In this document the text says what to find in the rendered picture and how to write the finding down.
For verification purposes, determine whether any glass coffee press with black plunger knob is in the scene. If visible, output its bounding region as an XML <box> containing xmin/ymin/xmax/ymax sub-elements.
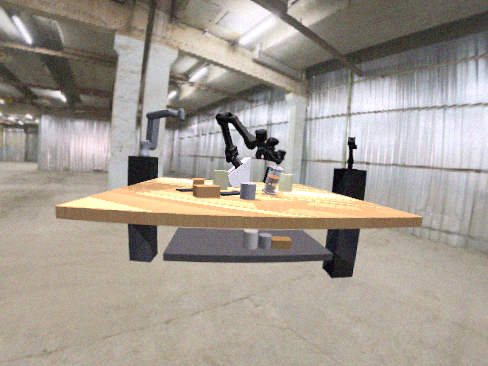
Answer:
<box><xmin>262</xmin><ymin>159</ymin><xmax>283</xmax><ymax>195</ymax></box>

